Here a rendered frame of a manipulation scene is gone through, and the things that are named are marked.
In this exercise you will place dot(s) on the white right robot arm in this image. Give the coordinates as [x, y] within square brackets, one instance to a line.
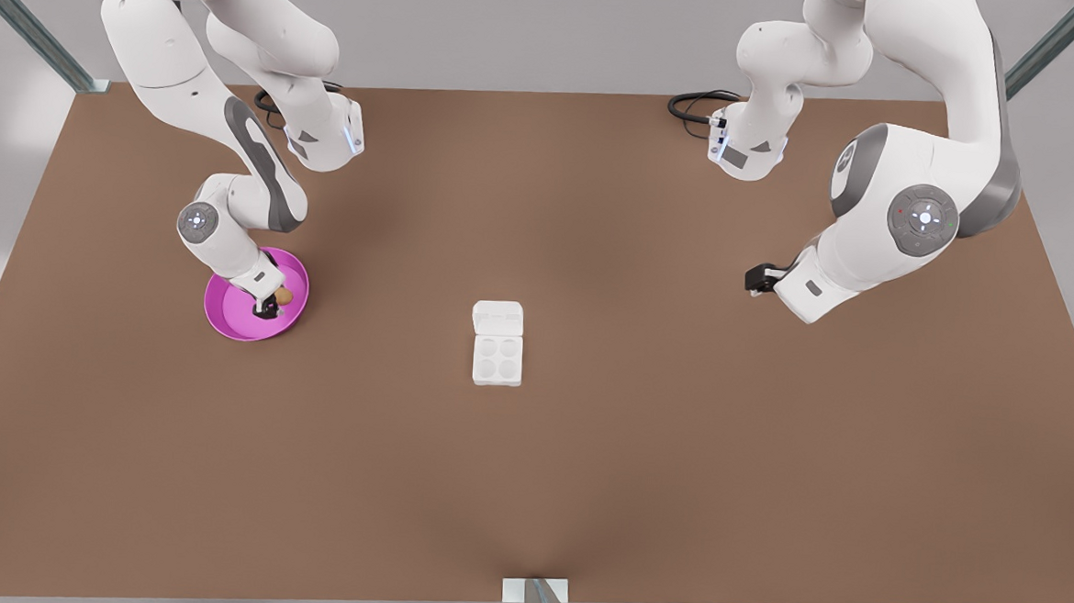
[173, 62]

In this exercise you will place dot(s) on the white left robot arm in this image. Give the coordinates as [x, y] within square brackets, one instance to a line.
[923, 129]

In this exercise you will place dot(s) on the white egg box lid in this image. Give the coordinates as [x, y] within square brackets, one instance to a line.
[497, 318]

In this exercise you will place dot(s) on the brown egg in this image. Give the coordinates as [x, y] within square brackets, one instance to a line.
[283, 296]

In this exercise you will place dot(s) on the pink round plate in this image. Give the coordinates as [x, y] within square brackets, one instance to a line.
[233, 318]

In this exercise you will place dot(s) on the white egg box base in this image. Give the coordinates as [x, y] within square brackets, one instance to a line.
[497, 360]

